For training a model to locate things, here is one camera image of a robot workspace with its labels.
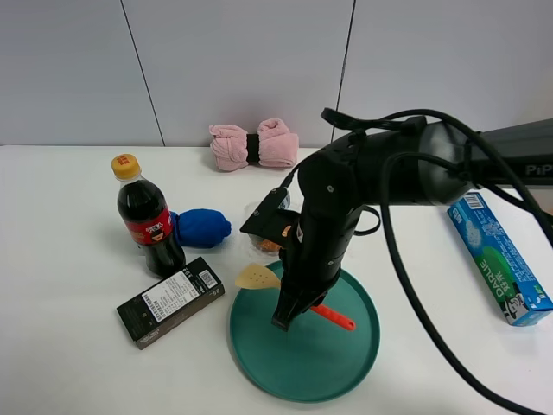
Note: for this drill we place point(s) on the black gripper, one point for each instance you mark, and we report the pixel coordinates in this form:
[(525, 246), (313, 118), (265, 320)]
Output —
[(312, 262)]

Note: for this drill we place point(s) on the yellow spatula orange handle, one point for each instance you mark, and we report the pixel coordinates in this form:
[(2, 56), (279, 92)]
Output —
[(259, 277)]

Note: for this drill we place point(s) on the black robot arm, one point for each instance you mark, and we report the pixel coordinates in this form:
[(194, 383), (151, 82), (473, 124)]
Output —
[(418, 156)]

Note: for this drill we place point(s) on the teal round plate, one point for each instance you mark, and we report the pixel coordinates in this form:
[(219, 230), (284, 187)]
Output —
[(316, 360)]

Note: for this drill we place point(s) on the wrapped orange pastry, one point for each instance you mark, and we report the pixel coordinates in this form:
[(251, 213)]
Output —
[(256, 243)]

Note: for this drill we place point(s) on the blue rolled cloth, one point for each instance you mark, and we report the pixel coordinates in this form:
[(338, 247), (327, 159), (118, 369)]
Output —
[(201, 228)]

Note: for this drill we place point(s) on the black rectangular box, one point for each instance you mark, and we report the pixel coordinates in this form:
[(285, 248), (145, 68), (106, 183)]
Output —
[(153, 313)]

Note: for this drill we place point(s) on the pink rolled towel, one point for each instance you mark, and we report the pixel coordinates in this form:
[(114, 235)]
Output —
[(274, 146)]

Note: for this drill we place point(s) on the cola bottle yellow cap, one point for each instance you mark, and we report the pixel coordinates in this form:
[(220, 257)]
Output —
[(144, 210)]

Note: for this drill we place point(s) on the blue Darlie toothpaste box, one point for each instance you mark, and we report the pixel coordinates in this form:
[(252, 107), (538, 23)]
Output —
[(514, 287)]

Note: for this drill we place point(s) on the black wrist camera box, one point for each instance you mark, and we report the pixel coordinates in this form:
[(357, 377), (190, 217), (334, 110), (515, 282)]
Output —
[(269, 220)]

